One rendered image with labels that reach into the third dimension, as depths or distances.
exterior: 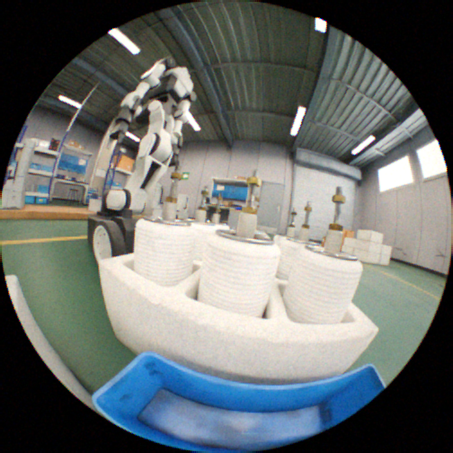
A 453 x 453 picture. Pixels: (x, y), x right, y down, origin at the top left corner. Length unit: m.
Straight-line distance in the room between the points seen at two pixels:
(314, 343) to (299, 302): 0.05
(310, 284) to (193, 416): 0.25
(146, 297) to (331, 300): 0.19
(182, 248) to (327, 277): 0.17
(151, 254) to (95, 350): 0.25
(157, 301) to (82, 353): 0.25
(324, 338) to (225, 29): 3.94
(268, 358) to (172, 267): 0.15
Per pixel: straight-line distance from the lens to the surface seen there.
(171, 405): 0.27
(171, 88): 1.14
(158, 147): 0.78
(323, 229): 5.96
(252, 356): 0.15
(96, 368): 0.32
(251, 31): 3.79
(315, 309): 0.17
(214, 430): 0.27
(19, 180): 2.09
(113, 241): 0.48
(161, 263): 0.18
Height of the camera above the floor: 0.27
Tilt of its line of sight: 3 degrees down
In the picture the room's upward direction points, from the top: 10 degrees clockwise
